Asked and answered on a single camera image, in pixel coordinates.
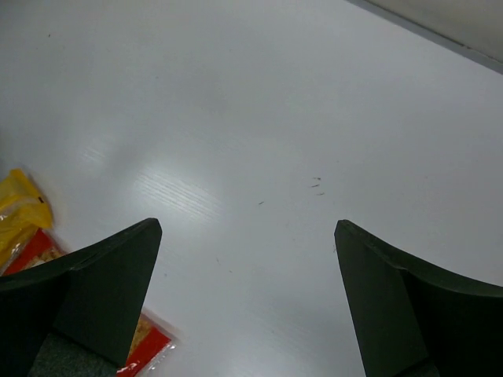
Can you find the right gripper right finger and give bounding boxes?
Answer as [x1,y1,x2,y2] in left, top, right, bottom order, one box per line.
[334,220,502,376]

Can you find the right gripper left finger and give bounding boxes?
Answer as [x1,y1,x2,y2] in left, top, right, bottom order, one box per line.
[1,218,162,376]

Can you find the red macaroni bag with labels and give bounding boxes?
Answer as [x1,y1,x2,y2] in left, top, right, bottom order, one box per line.
[2,229,172,376]

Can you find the yellow spaghetti pack upright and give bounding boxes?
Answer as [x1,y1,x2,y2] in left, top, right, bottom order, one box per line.
[1,169,53,273]

